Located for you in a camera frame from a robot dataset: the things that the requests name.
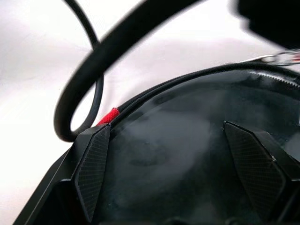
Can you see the black zippered paddle case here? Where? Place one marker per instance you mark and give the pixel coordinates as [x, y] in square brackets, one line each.
[178, 131]

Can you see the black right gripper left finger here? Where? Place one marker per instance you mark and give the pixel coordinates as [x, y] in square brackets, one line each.
[91, 168]

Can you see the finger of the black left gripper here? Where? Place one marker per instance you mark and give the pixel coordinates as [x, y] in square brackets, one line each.
[274, 18]

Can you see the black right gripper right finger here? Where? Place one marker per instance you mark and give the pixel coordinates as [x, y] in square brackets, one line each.
[255, 168]

